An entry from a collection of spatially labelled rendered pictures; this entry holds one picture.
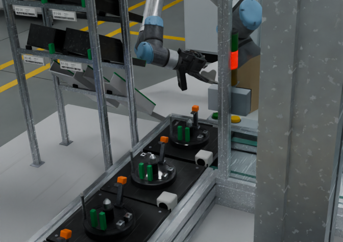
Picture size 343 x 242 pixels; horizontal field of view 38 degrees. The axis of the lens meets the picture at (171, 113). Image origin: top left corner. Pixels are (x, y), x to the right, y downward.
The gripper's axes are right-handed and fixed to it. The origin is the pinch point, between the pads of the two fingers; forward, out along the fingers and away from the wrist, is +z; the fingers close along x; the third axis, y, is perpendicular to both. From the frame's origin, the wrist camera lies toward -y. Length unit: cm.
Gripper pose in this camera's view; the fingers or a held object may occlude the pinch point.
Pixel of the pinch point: (213, 76)
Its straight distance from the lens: 209.7
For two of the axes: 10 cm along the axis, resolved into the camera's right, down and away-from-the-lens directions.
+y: 4.2, -8.0, -4.3
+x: -3.0, -5.7, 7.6
